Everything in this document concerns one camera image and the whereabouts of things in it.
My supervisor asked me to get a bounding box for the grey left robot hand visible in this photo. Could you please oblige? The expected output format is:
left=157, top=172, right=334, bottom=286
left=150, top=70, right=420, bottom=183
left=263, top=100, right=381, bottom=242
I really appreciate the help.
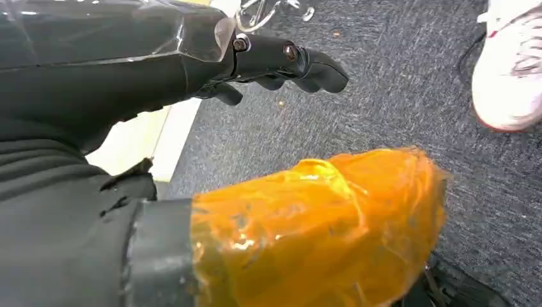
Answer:
left=0, top=0, right=449, bottom=307

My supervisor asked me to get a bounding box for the person's white shoe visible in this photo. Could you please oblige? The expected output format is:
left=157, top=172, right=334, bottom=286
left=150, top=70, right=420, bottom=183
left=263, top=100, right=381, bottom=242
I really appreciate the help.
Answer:
left=470, top=0, right=542, bottom=134

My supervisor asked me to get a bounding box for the chrome chair base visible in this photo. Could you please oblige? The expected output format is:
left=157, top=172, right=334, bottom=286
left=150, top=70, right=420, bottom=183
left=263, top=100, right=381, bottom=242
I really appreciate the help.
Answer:
left=235, top=0, right=316, bottom=34

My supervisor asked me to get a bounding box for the black robot foot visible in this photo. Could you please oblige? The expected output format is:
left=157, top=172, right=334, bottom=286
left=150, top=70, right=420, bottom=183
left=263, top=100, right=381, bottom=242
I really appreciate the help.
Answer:
left=394, top=254, right=513, bottom=307

